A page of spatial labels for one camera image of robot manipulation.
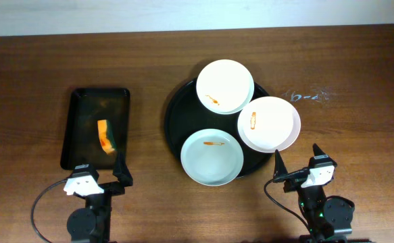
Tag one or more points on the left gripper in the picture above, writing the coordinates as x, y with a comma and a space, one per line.
107, 186

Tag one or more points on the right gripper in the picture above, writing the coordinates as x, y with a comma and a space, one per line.
298, 174

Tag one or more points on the orange green sponge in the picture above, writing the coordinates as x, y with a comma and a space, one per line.
106, 136

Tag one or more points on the pink plate with ketchup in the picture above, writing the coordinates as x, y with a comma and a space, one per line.
268, 124

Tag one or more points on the light blue plate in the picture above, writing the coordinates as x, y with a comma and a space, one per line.
212, 157

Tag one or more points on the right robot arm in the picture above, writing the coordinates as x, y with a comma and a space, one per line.
327, 218

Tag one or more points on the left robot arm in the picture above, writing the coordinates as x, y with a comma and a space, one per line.
91, 224

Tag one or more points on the rectangular black tray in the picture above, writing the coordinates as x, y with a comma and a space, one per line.
81, 141

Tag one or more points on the round black tray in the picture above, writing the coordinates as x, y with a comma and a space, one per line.
186, 115

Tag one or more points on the white plate with ketchup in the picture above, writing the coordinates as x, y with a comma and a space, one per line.
225, 86

